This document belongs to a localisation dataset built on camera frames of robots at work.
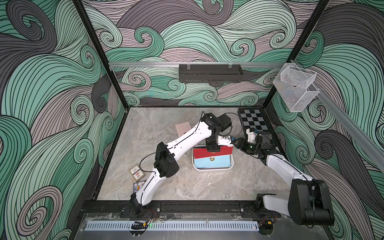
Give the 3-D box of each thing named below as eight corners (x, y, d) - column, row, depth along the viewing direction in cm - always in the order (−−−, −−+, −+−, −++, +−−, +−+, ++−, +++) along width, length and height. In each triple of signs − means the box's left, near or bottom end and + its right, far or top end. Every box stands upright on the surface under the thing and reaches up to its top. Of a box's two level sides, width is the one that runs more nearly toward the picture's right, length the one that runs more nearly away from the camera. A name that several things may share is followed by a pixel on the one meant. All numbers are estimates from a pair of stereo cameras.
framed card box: (136, 182, 84) (135, 180, 82) (129, 171, 88) (128, 170, 86) (145, 175, 87) (144, 173, 85) (138, 165, 91) (137, 163, 89)
